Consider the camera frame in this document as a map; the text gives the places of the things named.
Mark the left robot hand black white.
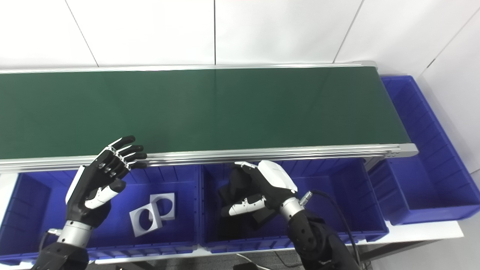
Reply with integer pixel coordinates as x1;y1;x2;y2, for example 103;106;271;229
66;136;148;229

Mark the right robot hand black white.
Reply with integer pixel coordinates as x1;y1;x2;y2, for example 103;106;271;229
220;160;299;218

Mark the black cylinder-on-block part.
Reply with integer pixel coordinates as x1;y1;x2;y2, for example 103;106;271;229
218;167;263;210

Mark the white square part with hole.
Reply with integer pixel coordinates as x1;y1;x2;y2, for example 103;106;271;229
150;192;176;221
129;204;163;237

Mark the blue plastic bin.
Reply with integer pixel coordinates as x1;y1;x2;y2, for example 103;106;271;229
0;165;204;266
199;157;390;253
369;75;480;226

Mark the aluminium conveyor leg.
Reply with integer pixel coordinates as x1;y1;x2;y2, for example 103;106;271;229
363;156;387;172

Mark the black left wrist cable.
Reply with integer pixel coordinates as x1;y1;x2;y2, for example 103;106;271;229
37;229;63;256

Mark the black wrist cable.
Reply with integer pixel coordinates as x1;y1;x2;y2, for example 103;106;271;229
37;229;63;256
299;189;362;270

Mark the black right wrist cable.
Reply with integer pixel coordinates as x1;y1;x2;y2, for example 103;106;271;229
299;189;362;270

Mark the white thin cable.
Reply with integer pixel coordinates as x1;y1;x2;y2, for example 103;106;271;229
236;253;269;270

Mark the green conveyor belt aluminium frame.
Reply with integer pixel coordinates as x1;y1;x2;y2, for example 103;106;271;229
0;61;419;174

